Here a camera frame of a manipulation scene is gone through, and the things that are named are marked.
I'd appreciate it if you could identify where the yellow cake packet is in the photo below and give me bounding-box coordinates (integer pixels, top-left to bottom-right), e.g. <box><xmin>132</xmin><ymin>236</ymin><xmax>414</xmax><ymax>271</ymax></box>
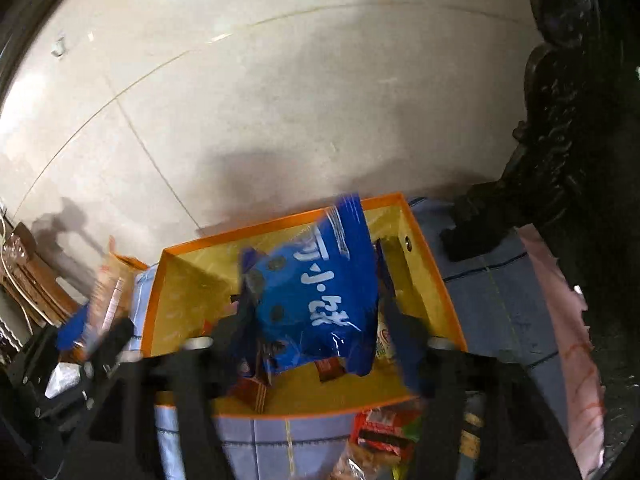
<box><xmin>55</xmin><ymin>252</ymin><xmax>148</xmax><ymax>356</ymax></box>

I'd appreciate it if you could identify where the large blue cookie bag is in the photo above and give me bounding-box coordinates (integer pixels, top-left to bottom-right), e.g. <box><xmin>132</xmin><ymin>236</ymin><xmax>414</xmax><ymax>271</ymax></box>
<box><xmin>243</xmin><ymin>194</ymin><xmax>378</xmax><ymax>376</ymax></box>

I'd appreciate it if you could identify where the red snack packet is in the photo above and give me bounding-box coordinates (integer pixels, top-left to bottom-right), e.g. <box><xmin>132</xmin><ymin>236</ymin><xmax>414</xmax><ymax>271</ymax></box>
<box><xmin>349</xmin><ymin>406</ymin><xmax>423</xmax><ymax>458</ymax></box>

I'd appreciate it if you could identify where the pink cloth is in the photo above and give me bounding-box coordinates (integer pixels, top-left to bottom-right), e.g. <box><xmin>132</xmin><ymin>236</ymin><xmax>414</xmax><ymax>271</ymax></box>
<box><xmin>518</xmin><ymin>224</ymin><xmax>605</xmax><ymax>479</ymax></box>

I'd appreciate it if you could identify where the light blue tablecloth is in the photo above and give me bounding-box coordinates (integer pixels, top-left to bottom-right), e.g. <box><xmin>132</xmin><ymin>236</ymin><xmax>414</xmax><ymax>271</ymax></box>
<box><xmin>131</xmin><ymin>196</ymin><xmax>572</xmax><ymax>480</ymax></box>

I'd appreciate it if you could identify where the brown wooden rack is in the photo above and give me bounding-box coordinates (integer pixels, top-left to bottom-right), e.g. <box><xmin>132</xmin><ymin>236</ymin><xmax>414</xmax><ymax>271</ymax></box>
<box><xmin>1</xmin><ymin>216</ymin><xmax>80</xmax><ymax>333</ymax></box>

